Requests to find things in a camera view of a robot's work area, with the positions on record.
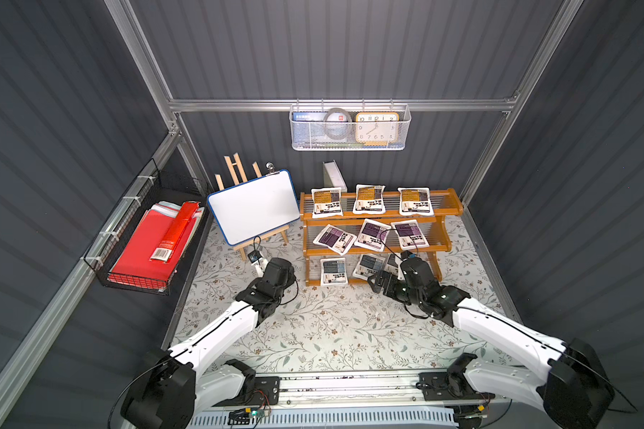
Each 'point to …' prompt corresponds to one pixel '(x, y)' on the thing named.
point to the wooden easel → (233, 172)
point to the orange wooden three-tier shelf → (357, 247)
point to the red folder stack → (134, 266)
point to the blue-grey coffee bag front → (334, 271)
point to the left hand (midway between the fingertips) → (284, 272)
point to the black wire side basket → (152, 186)
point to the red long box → (163, 252)
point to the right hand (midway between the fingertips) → (378, 285)
